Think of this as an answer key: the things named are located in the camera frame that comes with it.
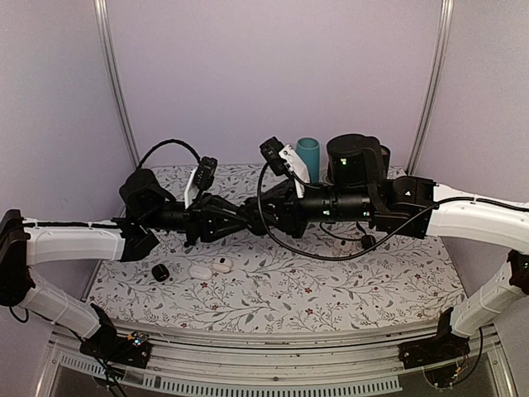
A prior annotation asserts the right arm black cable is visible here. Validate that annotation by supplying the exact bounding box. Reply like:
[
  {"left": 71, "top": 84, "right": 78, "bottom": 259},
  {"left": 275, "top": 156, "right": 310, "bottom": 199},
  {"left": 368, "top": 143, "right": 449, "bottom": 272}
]
[{"left": 255, "top": 159, "right": 529, "bottom": 261}]

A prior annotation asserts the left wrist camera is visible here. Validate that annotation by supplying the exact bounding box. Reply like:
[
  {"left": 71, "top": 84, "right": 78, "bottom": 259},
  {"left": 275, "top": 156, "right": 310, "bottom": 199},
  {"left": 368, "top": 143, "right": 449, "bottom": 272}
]
[{"left": 183, "top": 156, "right": 218, "bottom": 208}]

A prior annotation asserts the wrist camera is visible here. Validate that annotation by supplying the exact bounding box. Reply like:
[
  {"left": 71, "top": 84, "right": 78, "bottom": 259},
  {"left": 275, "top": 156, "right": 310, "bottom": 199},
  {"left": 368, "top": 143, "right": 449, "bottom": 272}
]
[
  {"left": 183, "top": 156, "right": 218, "bottom": 208},
  {"left": 260, "top": 136, "right": 311, "bottom": 199}
]

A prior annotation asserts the white closed earbuds case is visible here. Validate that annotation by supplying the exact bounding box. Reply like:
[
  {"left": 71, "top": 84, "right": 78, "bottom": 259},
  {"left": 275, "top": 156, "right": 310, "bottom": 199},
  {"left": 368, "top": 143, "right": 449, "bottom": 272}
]
[{"left": 188, "top": 265, "right": 212, "bottom": 280}]

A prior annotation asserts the white earbuds case back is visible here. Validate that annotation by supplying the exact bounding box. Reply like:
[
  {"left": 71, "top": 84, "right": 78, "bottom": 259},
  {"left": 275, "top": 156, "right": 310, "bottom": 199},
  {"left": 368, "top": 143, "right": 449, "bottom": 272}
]
[{"left": 339, "top": 240, "right": 351, "bottom": 249}]

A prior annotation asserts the black cylinder vase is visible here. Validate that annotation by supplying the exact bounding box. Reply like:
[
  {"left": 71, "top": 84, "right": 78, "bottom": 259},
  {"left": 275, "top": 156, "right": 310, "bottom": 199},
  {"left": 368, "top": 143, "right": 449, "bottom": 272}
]
[{"left": 381, "top": 146, "right": 391, "bottom": 168}]

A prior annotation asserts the black earbuds charging case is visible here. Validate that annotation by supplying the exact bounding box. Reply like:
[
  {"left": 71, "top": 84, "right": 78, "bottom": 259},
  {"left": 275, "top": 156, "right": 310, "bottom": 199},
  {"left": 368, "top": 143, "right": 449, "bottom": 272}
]
[{"left": 237, "top": 197, "right": 267, "bottom": 237}]

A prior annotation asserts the teal tall vase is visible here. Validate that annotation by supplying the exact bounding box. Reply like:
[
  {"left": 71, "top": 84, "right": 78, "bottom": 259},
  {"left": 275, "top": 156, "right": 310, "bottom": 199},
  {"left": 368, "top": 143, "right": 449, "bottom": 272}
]
[{"left": 296, "top": 137, "right": 320, "bottom": 183}]

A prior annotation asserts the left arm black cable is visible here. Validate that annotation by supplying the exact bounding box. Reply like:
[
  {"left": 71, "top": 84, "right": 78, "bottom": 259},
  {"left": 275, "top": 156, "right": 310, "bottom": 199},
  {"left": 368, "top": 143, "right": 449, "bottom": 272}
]
[{"left": 138, "top": 138, "right": 203, "bottom": 170}]

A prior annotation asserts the small black closed case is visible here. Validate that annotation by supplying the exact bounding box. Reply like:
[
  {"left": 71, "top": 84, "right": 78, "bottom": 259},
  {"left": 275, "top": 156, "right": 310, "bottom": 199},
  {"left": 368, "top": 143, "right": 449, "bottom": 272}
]
[{"left": 151, "top": 264, "right": 170, "bottom": 282}]

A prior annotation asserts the floral patterned table mat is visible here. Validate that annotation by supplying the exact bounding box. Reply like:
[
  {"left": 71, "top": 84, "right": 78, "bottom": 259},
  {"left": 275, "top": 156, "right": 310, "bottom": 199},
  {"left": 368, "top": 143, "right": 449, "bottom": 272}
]
[{"left": 87, "top": 164, "right": 467, "bottom": 334}]

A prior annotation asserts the aluminium frame post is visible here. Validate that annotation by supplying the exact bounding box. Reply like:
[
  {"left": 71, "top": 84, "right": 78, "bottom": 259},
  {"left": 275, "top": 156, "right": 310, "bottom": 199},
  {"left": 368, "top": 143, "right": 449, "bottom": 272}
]
[
  {"left": 93, "top": 0, "right": 140, "bottom": 169},
  {"left": 405, "top": 0, "right": 455, "bottom": 175}
]

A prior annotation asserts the left aluminium frame post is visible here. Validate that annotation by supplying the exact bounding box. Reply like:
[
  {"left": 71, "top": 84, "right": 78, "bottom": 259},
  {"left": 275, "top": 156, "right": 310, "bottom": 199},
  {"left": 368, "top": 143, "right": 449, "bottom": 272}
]
[{"left": 93, "top": 0, "right": 140, "bottom": 169}]

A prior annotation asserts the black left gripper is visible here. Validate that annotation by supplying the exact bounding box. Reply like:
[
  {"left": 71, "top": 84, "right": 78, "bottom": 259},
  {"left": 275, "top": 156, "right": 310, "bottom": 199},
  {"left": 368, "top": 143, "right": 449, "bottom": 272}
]
[{"left": 144, "top": 192, "right": 253, "bottom": 246}]

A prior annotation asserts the right aluminium frame post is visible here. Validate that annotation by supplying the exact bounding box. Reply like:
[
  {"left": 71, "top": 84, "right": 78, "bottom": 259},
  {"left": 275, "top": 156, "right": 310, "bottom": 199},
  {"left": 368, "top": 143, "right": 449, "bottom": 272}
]
[{"left": 405, "top": 0, "right": 455, "bottom": 175}]

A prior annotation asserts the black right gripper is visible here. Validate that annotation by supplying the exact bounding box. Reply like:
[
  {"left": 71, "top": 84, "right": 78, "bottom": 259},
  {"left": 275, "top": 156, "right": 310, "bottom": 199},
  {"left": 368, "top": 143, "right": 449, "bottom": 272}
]
[{"left": 245, "top": 178, "right": 374, "bottom": 240}]

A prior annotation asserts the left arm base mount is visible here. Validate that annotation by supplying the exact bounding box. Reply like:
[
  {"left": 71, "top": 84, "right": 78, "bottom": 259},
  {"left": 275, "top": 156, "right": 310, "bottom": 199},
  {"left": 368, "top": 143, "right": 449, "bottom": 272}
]
[{"left": 79, "top": 304, "right": 153, "bottom": 369}]

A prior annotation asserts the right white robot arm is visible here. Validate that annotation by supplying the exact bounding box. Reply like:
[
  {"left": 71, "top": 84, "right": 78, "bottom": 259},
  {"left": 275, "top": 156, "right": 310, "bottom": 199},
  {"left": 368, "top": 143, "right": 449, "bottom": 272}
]
[{"left": 257, "top": 133, "right": 528, "bottom": 361}]

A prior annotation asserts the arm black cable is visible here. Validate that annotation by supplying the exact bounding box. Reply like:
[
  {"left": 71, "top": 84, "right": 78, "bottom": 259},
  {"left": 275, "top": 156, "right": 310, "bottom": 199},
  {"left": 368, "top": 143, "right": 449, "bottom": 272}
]
[
  {"left": 255, "top": 159, "right": 529, "bottom": 261},
  {"left": 138, "top": 138, "right": 203, "bottom": 170}
]

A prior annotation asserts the white open earbuds case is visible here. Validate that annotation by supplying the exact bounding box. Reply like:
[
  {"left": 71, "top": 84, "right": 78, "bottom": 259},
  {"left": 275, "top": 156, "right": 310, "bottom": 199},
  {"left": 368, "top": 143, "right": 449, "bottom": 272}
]
[{"left": 212, "top": 257, "right": 233, "bottom": 274}]

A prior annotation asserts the front aluminium rail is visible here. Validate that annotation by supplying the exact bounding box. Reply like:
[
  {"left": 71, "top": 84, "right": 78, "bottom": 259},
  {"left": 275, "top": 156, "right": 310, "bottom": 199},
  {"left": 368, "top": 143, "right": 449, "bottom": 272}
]
[{"left": 41, "top": 322, "right": 517, "bottom": 397}]

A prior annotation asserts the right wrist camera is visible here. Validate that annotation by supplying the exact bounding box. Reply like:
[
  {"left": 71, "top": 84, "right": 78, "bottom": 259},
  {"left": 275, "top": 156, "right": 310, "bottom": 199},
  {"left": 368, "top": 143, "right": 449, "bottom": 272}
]
[{"left": 260, "top": 136, "right": 311, "bottom": 199}]

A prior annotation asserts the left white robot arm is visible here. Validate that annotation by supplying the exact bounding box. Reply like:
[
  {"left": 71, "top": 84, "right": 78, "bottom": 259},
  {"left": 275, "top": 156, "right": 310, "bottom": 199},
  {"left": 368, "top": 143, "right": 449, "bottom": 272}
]
[{"left": 1, "top": 169, "right": 250, "bottom": 359}]

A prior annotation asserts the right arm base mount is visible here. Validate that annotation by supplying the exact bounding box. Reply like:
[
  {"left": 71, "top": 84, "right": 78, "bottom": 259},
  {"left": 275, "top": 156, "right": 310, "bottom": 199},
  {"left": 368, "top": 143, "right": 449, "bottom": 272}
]
[{"left": 398, "top": 308, "right": 470, "bottom": 369}]

